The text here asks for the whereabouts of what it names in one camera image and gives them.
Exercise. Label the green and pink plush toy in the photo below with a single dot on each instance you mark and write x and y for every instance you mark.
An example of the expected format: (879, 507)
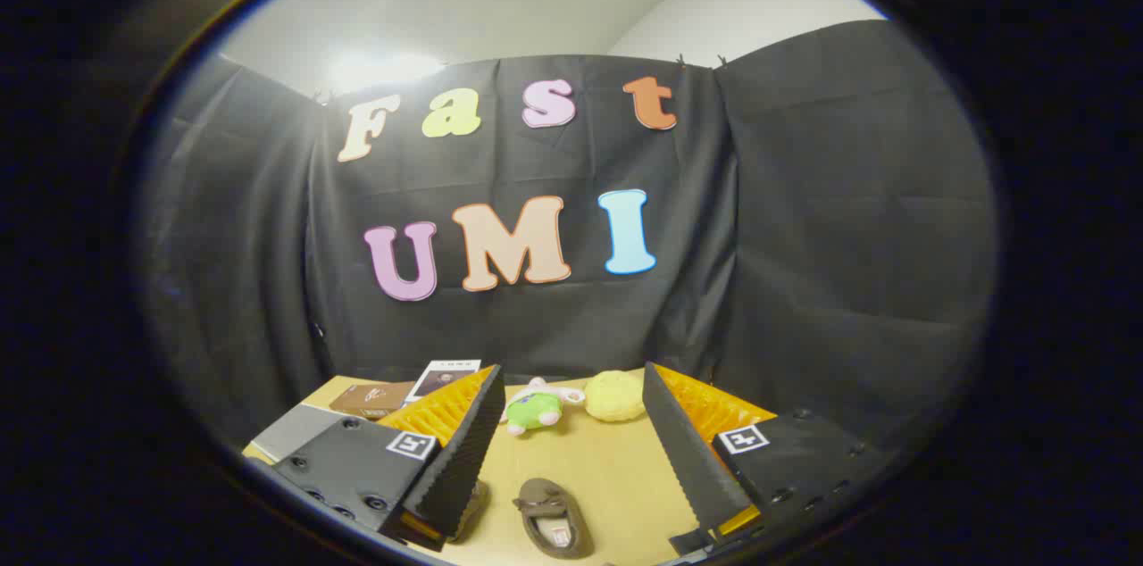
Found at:
(536, 412)

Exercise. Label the brown fuzzy shoe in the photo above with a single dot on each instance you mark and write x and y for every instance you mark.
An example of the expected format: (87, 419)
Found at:
(473, 505)
(545, 502)

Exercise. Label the yellow fluffy plush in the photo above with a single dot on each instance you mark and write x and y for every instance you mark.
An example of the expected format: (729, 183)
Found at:
(614, 396)

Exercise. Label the white portrait cover book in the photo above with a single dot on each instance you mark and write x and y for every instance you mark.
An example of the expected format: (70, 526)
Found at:
(444, 380)

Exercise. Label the grey fabric storage box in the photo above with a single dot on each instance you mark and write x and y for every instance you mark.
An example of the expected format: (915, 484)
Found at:
(299, 432)

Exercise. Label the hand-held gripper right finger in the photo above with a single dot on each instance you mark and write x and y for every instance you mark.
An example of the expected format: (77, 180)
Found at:
(683, 459)

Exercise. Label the brown cover book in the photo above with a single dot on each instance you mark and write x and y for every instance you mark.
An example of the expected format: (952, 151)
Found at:
(371, 398)

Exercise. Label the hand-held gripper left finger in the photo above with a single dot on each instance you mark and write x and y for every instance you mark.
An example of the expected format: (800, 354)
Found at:
(464, 459)

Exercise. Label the black backdrop cloth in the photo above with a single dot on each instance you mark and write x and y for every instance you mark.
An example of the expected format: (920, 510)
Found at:
(804, 236)

